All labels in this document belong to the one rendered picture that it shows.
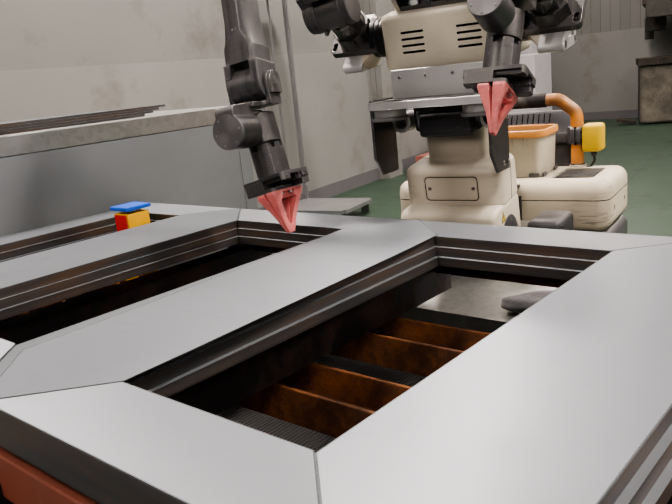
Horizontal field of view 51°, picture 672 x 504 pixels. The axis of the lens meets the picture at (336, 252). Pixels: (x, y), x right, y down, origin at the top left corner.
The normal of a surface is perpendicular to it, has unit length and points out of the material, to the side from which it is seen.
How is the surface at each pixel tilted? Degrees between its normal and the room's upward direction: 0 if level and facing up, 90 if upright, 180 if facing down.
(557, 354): 0
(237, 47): 79
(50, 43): 90
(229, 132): 86
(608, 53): 90
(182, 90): 90
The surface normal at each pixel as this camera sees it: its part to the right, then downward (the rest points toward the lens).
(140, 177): 0.76, 0.08
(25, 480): -0.65, 0.25
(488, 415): -0.10, -0.97
